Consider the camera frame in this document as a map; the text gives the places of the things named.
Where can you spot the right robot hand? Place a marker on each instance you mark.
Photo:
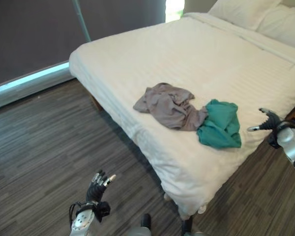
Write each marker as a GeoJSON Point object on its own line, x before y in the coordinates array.
{"type": "Point", "coordinates": [269, 121]}

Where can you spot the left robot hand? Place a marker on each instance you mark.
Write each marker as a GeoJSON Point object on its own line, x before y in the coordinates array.
{"type": "Point", "coordinates": [96, 189]}

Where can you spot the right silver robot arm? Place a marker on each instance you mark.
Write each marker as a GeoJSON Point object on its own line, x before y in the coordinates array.
{"type": "Point", "coordinates": [290, 143]}

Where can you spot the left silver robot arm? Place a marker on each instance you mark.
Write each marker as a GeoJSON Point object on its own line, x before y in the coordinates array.
{"type": "Point", "coordinates": [84, 217]}

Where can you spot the white bed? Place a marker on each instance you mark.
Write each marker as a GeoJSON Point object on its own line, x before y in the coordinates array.
{"type": "Point", "coordinates": [186, 81]}

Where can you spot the teal crumpled garment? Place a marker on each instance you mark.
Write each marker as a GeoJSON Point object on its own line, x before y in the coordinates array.
{"type": "Point", "coordinates": [220, 125]}

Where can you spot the silver robot body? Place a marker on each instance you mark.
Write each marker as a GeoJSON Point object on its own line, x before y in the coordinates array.
{"type": "Point", "coordinates": [143, 227]}

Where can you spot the white pillow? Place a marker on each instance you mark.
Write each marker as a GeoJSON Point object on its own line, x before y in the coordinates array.
{"type": "Point", "coordinates": [241, 11]}
{"type": "Point", "coordinates": [284, 25]}

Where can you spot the grey crumpled garment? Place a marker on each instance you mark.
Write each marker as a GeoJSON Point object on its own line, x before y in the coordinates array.
{"type": "Point", "coordinates": [169, 106]}

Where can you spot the dark roller blind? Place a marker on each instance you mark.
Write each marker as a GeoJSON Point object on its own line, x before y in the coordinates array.
{"type": "Point", "coordinates": [32, 37]}

